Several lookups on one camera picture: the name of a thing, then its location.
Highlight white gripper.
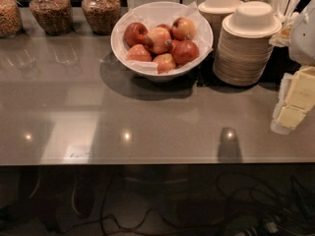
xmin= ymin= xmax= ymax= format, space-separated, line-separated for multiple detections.
xmin=270 ymin=66 xmax=315 ymax=135

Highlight red-yellow apple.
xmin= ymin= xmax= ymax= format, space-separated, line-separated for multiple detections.
xmin=171 ymin=17 xmax=197 ymax=40

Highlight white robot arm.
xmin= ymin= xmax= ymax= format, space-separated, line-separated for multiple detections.
xmin=271 ymin=0 xmax=315 ymax=135

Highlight red apple right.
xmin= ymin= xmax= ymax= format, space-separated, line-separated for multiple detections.
xmin=172 ymin=40 xmax=199 ymax=66

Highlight yellow-red apple front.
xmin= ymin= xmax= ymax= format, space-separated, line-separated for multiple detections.
xmin=153 ymin=53 xmax=176 ymax=74

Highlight yellow-red apple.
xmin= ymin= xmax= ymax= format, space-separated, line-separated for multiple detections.
xmin=144 ymin=27 xmax=172 ymax=55
xmin=153 ymin=53 xmax=176 ymax=74

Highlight white ceramic bowl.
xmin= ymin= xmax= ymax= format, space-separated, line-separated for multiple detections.
xmin=110 ymin=1 xmax=215 ymax=83

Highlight small red apple back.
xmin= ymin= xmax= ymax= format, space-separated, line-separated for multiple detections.
xmin=157 ymin=24 xmax=170 ymax=32

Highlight yellow-red apple centre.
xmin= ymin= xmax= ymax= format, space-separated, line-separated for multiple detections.
xmin=144 ymin=27 xmax=172 ymax=55

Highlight red apple front left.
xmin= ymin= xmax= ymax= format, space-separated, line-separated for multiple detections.
xmin=126 ymin=44 xmax=152 ymax=62

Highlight red apple far left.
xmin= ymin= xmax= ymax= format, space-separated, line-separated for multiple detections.
xmin=124 ymin=22 xmax=148 ymax=47

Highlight front stack paper bowls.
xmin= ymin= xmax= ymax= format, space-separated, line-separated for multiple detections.
xmin=213 ymin=1 xmax=282 ymax=87

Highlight stack paper bowls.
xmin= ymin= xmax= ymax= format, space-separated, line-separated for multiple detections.
xmin=198 ymin=0 xmax=241 ymax=49
xmin=213 ymin=1 xmax=282 ymax=87

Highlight back stack paper bowls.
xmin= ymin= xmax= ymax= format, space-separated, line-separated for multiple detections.
xmin=198 ymin=0 xmax=241 ymax=49

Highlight right glass cereal jar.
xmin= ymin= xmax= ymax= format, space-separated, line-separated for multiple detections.
xmin=81 ymin=0 xmax=121 ymax=35

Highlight glass cereal jar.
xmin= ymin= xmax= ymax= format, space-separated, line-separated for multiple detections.
xmin=81 ymin=0 xmax=121 ymax=35
xmin=29 ymin=0 xmax=73 ymax=35
xmin=0 ymin=0 xmax=23 ymax=38

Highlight middle glass cereal jar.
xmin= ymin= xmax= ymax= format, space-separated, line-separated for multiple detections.
xmin=29 ymin=0 xmax=73 ymax=35

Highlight left glass cereal jar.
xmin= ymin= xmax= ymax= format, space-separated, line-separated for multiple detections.
xmin=0 ymin=0 xmax=23 ymax=38

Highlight black cables under table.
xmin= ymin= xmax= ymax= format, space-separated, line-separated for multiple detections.
xmin=58 ymin=171 xmax=315 ymax=236

